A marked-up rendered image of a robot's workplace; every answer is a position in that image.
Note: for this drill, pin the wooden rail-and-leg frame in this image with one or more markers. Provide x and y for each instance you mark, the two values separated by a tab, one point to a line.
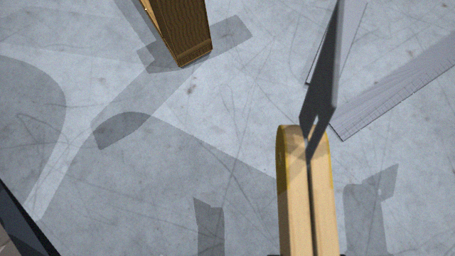
183	27

